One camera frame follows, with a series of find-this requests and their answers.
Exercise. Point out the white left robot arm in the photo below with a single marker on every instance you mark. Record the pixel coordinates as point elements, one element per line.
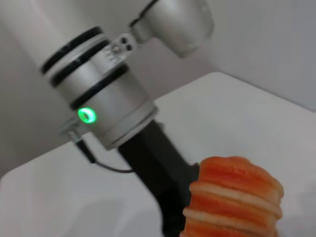
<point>81,74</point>

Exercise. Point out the orange striped bread loaf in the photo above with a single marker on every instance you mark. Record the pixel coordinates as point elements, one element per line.
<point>232,197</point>

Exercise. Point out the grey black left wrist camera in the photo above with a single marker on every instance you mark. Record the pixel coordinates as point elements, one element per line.
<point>177,22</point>

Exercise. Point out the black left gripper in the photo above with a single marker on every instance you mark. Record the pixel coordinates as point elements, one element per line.
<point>158,168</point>

